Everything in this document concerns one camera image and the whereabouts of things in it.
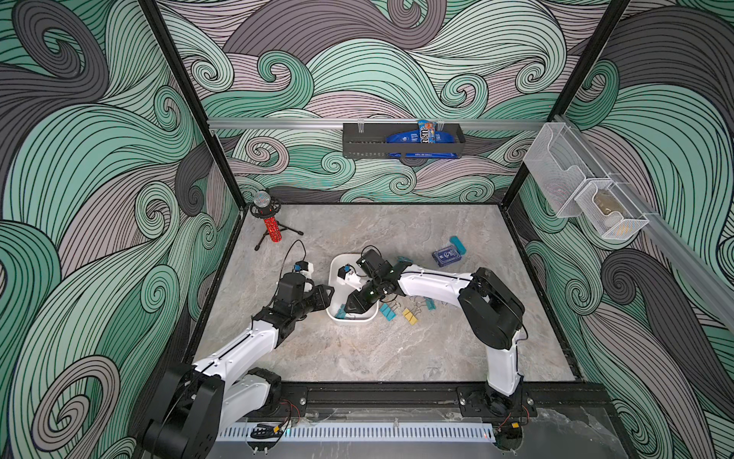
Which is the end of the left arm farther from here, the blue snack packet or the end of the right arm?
the blue snack packet

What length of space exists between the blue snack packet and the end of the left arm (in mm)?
574

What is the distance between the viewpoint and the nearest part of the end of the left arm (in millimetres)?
627

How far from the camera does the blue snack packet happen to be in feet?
2.98
